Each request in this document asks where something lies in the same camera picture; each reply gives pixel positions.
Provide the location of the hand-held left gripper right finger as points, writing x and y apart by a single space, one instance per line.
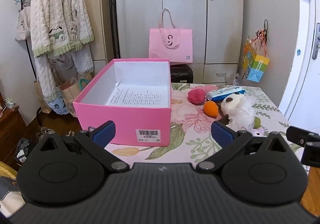
221 134

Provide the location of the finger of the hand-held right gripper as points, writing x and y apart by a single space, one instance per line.
297 136

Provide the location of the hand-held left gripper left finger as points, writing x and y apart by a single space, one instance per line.
105 134

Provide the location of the pink cardboard box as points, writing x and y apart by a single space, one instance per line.
125 121

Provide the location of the white plush toy brown ears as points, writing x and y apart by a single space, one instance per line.
235 103

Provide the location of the orange soft sponge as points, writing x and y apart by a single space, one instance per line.
211 108

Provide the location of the green soft toy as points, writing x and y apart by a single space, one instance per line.
257 122

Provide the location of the lavender soft toy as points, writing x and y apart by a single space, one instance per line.
260 131

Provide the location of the blue and white tissue pack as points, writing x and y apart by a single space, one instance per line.
225 92

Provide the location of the pink pompom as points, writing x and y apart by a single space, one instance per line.
196 95

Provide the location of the printed paper sheet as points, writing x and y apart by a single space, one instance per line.
142 96

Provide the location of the blue printed bag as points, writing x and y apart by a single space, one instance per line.
57 105

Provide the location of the grey crumpled plastic bag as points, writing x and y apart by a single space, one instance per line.
237 79

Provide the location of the grey sneaker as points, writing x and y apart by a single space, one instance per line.
46 133

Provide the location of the white door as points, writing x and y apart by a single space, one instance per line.
300 76

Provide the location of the black suitcase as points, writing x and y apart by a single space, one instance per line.
181 73

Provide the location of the white fuzzy pajama pants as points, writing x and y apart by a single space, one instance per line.
82 61

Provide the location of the colourful hanging paper box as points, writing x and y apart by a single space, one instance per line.
257 66

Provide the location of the black bag white label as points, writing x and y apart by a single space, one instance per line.
22 151

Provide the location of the dark wooden cabinet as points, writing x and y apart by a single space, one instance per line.
12 126

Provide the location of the pink paper shopping bag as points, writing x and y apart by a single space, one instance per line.
172 46

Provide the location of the printed quilt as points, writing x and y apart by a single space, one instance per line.
7 189

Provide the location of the black metal clothes rack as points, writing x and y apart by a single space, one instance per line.
30 46

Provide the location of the beige tall cabinet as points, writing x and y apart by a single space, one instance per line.
96 13

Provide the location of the black folded stand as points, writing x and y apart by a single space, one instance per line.
113 13

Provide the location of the grey wardrobe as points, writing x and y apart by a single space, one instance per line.
185 13

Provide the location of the white fuzzy robe green trim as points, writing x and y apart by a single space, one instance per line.
57 8

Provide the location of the white canvas tote bag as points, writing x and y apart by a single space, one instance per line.
23 26

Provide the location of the orange ribbon on wall hook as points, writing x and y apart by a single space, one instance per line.
261 36

